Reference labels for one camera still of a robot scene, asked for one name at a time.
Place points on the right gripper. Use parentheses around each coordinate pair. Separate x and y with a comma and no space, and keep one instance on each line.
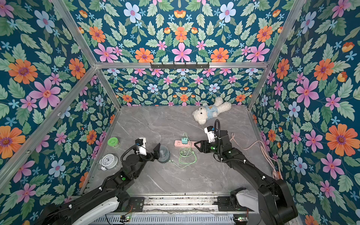
(208,146)

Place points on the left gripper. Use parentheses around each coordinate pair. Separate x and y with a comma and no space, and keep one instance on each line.
(155,154)

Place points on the pink power strip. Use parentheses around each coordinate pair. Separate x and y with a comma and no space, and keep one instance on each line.
(189,144)

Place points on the teal charger adapter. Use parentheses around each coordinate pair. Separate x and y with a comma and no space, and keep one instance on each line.
(184,140)

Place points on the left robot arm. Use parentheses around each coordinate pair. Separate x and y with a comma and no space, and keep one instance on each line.
(106,198)

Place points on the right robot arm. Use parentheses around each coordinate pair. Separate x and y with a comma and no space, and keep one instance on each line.
(273,200)

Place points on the white teddy bear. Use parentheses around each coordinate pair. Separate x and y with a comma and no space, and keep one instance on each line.
(206,112)

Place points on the green tape roll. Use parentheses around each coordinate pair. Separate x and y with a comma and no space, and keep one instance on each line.
(113,142)

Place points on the white alarm clock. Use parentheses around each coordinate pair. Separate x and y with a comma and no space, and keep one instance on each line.
(108,162)

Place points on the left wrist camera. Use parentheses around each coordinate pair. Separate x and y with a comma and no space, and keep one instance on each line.
(140,142)

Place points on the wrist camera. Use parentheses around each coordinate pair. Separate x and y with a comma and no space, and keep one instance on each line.
(140,142)
(210,132)

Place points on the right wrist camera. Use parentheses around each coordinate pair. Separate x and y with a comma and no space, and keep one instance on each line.
(210,132)

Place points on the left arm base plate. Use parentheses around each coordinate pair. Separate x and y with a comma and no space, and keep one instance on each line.
(133,204)

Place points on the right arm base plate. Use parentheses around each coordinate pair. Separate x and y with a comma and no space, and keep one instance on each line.
(227,204)

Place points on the black hook rail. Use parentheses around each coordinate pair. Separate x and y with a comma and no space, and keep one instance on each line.
(174,65)

